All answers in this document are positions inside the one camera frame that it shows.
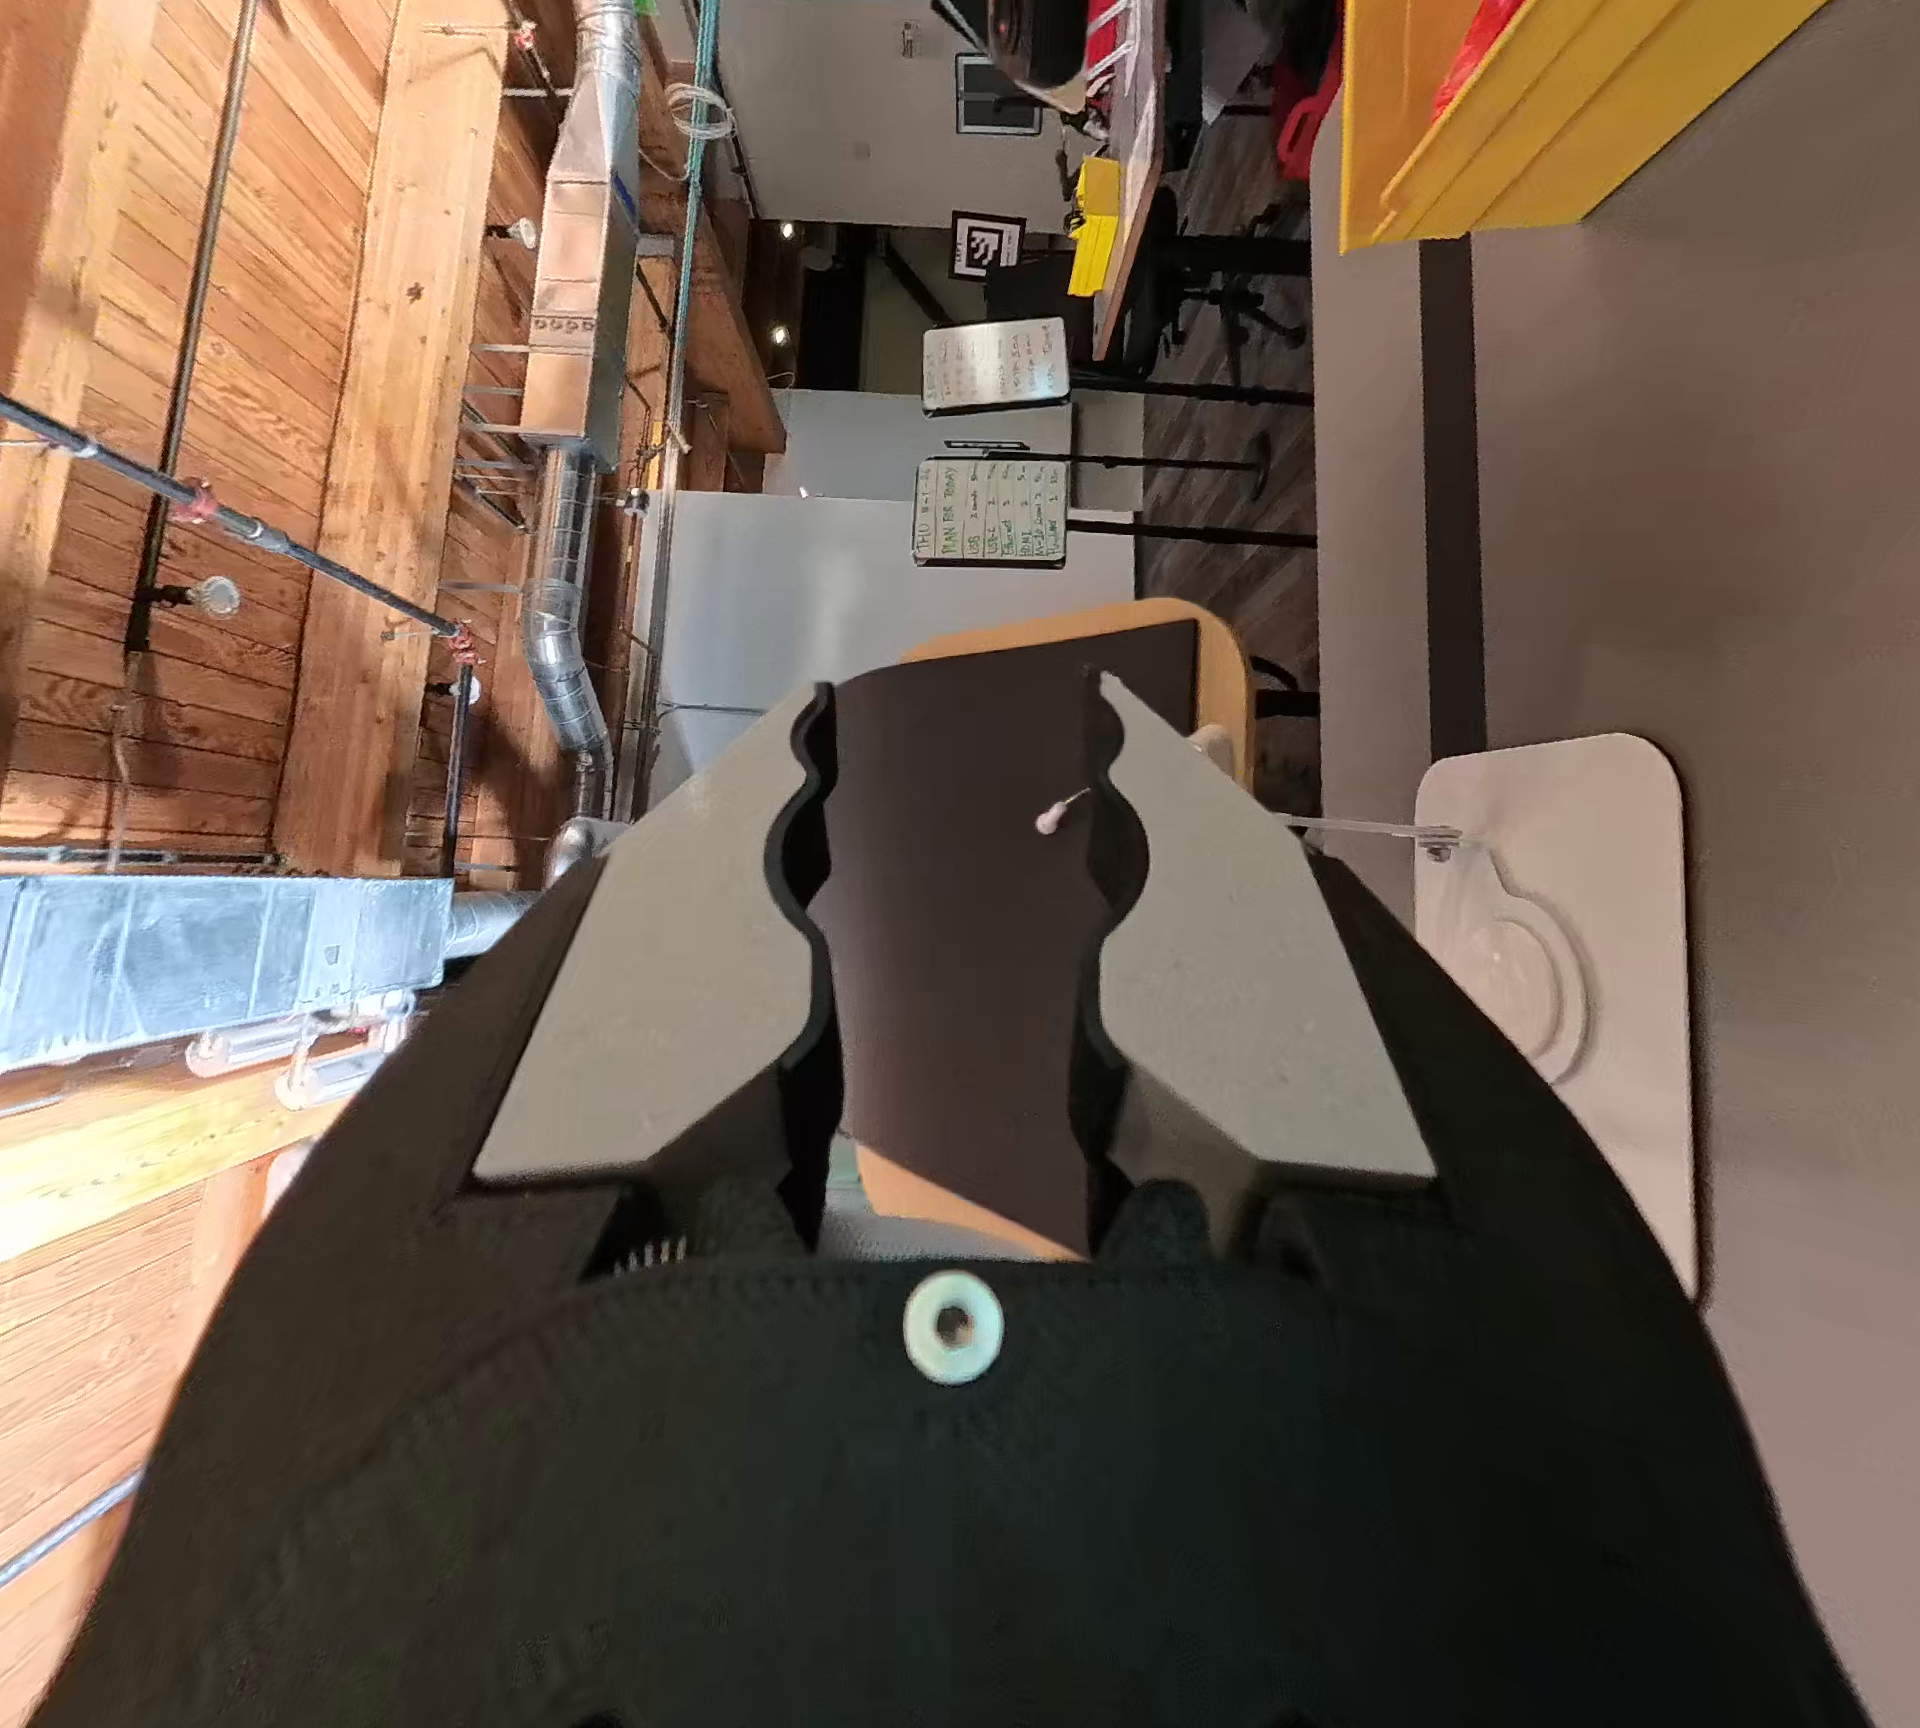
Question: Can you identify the silver pipe elbow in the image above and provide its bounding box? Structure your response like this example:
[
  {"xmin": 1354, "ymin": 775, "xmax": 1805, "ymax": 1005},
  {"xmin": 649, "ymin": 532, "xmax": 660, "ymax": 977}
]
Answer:
[{"xmin": 542, "ymin": 813, "xmax": 640, "ymax": 889}]

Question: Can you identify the pipe with red clamps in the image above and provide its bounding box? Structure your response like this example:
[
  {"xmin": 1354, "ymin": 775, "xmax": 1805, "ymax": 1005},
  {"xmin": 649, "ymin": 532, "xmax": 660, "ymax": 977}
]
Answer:
[{"xmin": 0, "ymin": 393, "xmax": 482, "ymax": 650}]

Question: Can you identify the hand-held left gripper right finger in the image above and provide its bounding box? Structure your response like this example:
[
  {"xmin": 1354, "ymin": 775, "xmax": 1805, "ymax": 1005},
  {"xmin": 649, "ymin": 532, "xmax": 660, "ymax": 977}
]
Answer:
[{"xmin": 1071, "ymin": 670, "xmax": 1441, "ymax": 1259}]

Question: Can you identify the whiteboard with green writing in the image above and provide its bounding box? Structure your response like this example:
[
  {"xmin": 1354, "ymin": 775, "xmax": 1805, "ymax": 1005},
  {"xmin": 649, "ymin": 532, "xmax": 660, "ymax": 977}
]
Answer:
[
  {"xmin": 912, "ymin": 453, "xmax": 1071, "ymax": 572},
  {"xmin": 917, "ymin": 315, "xmax": 1071, "ymax": 419}
]

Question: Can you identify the rectangular silver duct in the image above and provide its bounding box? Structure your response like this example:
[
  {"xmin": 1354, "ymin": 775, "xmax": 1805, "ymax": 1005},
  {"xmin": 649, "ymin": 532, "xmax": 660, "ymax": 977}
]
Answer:
[{"xmin": 0, "ymin": 872, "xmax": 451, "ymax": 1083}]

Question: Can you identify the red plastic bin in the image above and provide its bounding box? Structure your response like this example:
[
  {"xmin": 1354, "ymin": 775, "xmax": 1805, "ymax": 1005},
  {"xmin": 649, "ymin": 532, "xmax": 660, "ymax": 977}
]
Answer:
[{"xmin": 1274, "ymin": 55, "xmax": 1348, "ymax": 178}]

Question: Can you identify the long silver duct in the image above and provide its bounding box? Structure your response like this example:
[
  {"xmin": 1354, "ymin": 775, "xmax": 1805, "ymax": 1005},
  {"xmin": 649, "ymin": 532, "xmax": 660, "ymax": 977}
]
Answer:
[{"xmin": 516, "ymin": 0, "xmax": 649, "ymax": 793}]

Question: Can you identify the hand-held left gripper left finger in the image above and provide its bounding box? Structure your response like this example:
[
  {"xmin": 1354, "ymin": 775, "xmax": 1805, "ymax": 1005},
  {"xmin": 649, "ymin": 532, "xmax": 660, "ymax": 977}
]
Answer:
[{"xmin": 472, "ymin": 682, "xmax": 839, "ymax": 1251}]

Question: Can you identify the small yellow plastic bin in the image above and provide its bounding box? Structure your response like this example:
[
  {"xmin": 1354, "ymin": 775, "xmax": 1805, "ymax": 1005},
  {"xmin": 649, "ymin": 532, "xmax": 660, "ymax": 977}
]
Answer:
[{"xmin": 1068, "ymin": 156, "xmax": 1127, "ymax": 299}]

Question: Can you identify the wooden ceiling beam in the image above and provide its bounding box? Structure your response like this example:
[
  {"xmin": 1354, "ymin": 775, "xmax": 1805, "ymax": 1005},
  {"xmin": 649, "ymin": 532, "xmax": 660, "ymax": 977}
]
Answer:
[{"xmin": 276, "ymin": 0, "xmax": 520, "ymax": 876}]

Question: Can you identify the background work table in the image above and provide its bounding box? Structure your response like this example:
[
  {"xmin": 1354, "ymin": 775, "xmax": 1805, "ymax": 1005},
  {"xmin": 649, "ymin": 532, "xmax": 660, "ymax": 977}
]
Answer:
[{"xmin": 1092, "ymin": 0, "xmax": 1188, "ymax": 368}]

